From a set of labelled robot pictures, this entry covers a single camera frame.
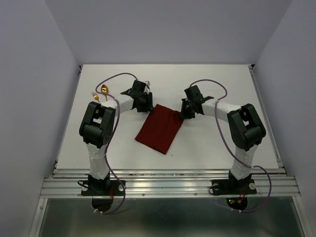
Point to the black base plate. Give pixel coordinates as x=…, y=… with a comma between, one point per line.
x=115, y=189
x=233, y=187

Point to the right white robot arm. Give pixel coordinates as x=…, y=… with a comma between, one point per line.
x=246, y=129

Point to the aluminium mounting rail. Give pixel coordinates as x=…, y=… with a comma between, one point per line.
x=169, y=183

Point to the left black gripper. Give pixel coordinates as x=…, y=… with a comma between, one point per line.
x=149, y=106

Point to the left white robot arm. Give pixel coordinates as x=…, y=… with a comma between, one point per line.
x=97, y=129

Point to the gold spoon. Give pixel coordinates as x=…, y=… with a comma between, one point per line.
x=105, y=91

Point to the right aluminium table edge rail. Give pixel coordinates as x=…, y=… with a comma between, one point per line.
x=267, y=121

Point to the gold fork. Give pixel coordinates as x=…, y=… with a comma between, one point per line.
x=95, y=96

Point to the dark red cloth napkin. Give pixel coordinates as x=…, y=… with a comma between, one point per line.
x=160, y=129

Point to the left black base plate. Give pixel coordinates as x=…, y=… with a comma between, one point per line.
x=115, y=189

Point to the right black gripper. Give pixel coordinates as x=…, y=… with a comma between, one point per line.
x=183, y=114

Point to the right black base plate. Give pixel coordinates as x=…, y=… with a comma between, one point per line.
x=233, y=187

